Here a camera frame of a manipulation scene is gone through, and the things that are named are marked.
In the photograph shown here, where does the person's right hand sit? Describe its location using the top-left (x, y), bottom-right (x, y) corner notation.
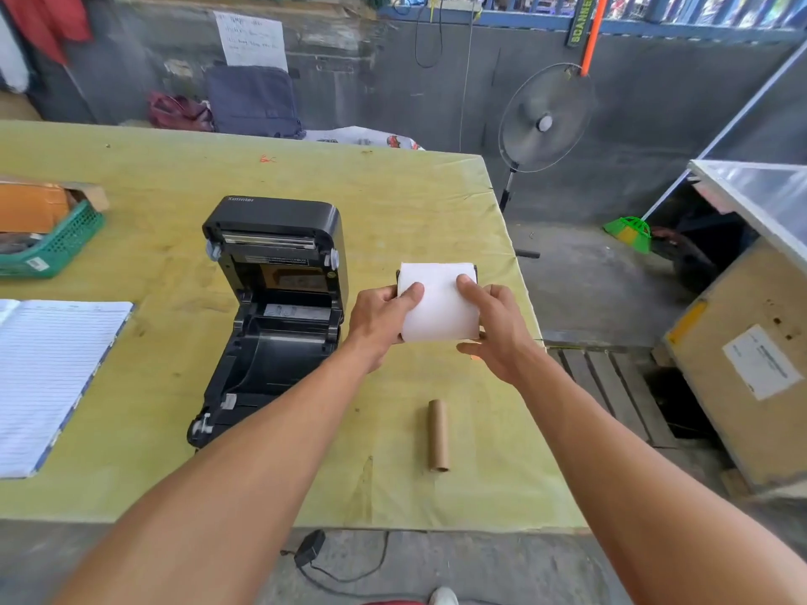
top-left (456, 274), bottom-right (548, 389)

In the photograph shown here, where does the person's left hand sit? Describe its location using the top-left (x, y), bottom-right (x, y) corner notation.
top-left (344, 282), bottom-right (426, 374)

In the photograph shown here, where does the white label paper roll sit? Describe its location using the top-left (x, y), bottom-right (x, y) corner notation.
top-left (396, 262), bottom-right (483, 344)

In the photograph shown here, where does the person's right forearm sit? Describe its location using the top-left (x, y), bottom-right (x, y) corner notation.
top-left (516, 352), bottom-right (807, 605)

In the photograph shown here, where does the person's left forearm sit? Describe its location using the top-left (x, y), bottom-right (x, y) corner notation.
top-left (53, 337), bottom-right (378, 605)

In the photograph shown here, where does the black label printer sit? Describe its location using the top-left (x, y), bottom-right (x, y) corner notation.
top-left (187, 195), bottom-right (349, 449)

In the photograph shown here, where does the brown cardboard tube core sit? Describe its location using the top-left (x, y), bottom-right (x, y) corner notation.
top-left (428, 399), bottom-right (451, 473)

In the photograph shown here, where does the yellow table cover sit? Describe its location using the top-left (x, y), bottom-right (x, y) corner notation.
top-left (0, 119), bottom-right (590, 533)

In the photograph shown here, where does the wooden pallet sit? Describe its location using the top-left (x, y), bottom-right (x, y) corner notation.
top-left (547, 346), bottom-right (678, 449)

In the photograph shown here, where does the white printed cloth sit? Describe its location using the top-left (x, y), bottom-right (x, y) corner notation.
top-left (303, 126), bottom-right (425, 152)

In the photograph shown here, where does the green plastic broom head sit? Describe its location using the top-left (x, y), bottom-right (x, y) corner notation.
top-left (603, 216), bottom-right (653, 255)

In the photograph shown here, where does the black standing fan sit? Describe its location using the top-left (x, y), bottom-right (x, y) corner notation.
top-left (497, 63), bottom-right (596, 259)

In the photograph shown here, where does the dark blue bag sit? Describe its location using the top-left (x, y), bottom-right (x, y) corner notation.
top-left (203, 64), bottom-right (306, 140)

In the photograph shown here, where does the black power adapter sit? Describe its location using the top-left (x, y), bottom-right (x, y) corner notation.
top-left (294, 529), bottom-right (327, 569)

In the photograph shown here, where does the large cardboard box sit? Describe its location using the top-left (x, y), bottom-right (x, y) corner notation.
top-left (662, 236), bottom-right (807, 492)

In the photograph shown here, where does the white shipping label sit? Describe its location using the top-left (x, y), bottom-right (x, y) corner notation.
top-left (722, 324), bottom-right (803, 402)

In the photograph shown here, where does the maroon bag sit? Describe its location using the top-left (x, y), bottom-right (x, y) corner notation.
top-left (148, 92), bottom-right (216, 133)

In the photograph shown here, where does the metal sheet table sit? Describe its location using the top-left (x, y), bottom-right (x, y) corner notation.
top-left (687, 159), bottom-right (807, 274)

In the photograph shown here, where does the white paper notice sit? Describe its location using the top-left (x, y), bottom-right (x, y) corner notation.
top-left (214, 10), bottom-right (290, 74)

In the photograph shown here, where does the green plastic basket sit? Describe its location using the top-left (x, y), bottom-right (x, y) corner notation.
top-left (0, 199), bottom-right (106, 279)

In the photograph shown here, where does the lined paper notebook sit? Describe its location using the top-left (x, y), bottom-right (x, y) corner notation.
top-left (0, 299), bottom-right (135, 480)

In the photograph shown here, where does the orange cardboard box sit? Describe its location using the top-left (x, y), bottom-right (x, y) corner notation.
top-left (0, 177), bottom-right (110, 235)

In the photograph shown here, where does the red hanging garment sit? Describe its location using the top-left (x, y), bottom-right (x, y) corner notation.
top-left (0, 0), bottom-right (93, 66)

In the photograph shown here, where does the hanging black wire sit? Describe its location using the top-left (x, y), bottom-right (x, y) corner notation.
top-left (414, 0), bottom-right (445, 69)

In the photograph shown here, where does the black power cable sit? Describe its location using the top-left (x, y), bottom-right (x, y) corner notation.
top-left (280, 531), bottom-right (436, 602)

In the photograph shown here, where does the orange broom handle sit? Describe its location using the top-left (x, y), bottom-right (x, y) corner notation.
top-left (580, 0), bottom-right (611, 77)

